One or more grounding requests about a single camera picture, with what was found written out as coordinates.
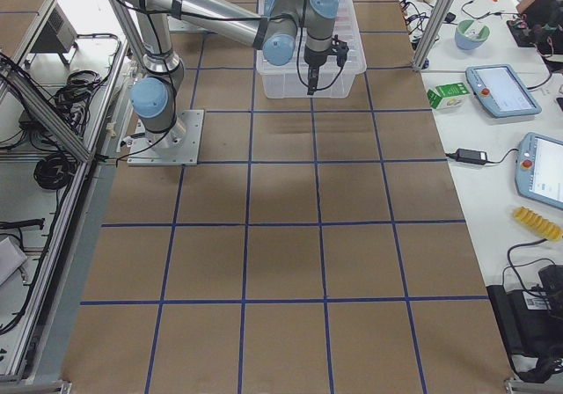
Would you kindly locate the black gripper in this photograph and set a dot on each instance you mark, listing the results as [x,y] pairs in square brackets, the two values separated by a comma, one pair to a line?
[313,57]

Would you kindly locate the clear plastic box lid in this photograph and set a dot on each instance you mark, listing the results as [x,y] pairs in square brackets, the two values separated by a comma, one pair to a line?
[347,29]

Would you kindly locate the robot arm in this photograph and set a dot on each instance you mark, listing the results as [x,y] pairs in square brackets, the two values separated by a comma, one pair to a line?
[301,29]

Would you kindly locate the green white carton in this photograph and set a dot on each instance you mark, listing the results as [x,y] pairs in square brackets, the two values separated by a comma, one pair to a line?
[447,95]

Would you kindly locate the light green bowl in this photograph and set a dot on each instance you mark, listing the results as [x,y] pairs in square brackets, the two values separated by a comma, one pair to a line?
[471,34]

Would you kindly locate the black power adapter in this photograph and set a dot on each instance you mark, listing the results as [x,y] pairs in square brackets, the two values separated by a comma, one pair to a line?
[468,156]

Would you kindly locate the teach pendant far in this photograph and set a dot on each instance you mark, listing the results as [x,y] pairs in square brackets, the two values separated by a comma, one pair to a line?
[500,91]

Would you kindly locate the teach pendant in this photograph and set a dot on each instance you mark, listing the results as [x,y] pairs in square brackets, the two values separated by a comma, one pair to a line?
[500,91]
[538,170]

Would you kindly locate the teach pendant near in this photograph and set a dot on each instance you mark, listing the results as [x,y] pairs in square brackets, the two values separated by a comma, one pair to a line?
[538,170]

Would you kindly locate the yellow corrugated toy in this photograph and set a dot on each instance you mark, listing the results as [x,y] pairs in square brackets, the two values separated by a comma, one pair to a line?
[538,224]

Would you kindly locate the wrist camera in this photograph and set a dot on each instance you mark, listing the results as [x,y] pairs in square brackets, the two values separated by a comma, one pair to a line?
[339,49]

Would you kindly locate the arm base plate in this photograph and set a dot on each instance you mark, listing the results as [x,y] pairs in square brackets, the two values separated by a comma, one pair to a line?
[181,146]

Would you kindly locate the aluminium frame post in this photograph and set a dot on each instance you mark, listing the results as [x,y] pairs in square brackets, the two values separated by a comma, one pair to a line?
[427,39]

